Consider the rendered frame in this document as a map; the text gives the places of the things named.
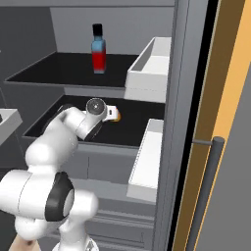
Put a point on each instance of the orange fruit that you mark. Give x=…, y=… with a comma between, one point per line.
x=117, y=117

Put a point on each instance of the grey fridge door bin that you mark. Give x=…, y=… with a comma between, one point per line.
x=8, y=122

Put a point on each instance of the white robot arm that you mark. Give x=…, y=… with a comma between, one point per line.
x=49, y=147

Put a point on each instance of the grey fridge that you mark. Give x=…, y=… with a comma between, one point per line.
x=124, y=23

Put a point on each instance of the black fridge shelf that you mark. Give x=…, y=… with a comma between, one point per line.
x=65, y=70
x=137, y=121

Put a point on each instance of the white fridge door bin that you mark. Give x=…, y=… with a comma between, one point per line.
x=147, y=76
x=147, y=166

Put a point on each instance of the red and blue liquor bottle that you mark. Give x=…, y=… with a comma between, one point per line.
x=98, y=55

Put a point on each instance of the grey fridge drawer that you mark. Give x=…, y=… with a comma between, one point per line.
x=124, y=222

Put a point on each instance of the orange and brown cabinet panel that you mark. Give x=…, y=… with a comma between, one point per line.
x=215, y=98

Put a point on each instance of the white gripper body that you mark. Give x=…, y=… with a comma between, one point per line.
x=114, y=108

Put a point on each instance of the grey cupboard door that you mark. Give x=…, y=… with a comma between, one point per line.
x=233, y=183

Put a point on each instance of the brown potato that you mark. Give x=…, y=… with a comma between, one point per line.
x=20, y=245

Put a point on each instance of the grey fridge door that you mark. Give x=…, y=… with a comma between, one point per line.
x=183, y=98

